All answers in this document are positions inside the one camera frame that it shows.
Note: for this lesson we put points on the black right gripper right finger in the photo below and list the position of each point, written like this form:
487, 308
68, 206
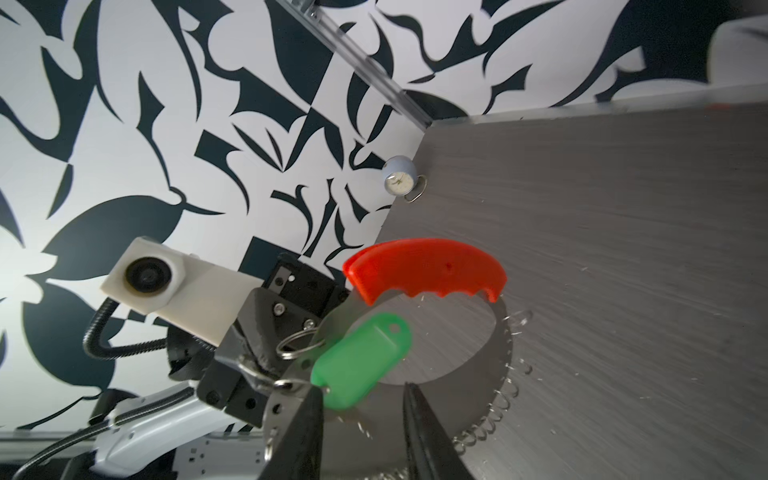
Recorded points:
430, 452

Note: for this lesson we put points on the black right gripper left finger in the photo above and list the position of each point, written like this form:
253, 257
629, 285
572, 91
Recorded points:
293, 432

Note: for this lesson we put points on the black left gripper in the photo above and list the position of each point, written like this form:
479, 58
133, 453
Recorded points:
292, 293

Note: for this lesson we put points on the red handled keyring tool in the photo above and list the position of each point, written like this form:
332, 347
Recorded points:
367, 441

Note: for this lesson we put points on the key with green tag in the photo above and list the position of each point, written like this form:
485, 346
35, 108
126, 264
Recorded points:
348, 371

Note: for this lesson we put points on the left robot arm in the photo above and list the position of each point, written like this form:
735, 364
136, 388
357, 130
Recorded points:
135, 436

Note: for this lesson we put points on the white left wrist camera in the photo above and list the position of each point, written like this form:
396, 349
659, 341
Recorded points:
200, 297

